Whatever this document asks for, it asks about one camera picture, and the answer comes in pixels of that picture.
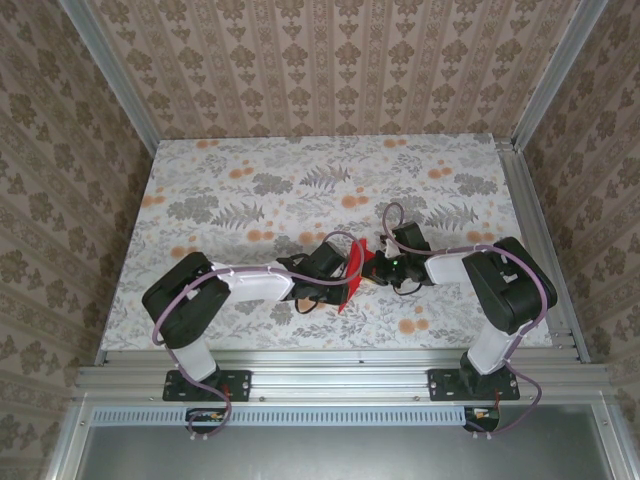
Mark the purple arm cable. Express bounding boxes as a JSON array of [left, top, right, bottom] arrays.
[[379, 202, 549, 441], [151, 230, 359, 444]]

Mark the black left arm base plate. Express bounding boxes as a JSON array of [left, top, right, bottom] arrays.
[[163, 368, 252, 403]]

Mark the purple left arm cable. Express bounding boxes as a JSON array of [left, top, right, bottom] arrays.
[[151, 230, 359, 444]]

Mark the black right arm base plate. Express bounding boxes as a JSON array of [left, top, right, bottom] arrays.
[[428, 367, 521, 402]]

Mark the red paper sheet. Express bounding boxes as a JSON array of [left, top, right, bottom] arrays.
[[337, 238, 374, 315]]

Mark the aluminium upright post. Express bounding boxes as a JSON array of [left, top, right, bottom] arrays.
[[57, 0, 164, 157], [510, 0, 609, 151]]

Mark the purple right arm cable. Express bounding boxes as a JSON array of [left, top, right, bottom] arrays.
[[379, 202, 549, 441]]

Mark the grey slotted cable duct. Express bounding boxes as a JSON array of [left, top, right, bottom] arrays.
[[92, 405, 469, 427]]

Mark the black connector board with wires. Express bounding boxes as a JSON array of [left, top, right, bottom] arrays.
[[185, 407, 227, 434], [463, 405, 502, 432]]

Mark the grey metal panel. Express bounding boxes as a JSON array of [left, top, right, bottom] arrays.
[[74, 423, 615, 480]]

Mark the long aluminium base rail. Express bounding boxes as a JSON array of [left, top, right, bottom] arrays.
[[74, 348, 612, 402]]

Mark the aluminium side rail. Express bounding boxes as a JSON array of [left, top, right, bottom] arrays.
[[494, 139, 592, 365]]

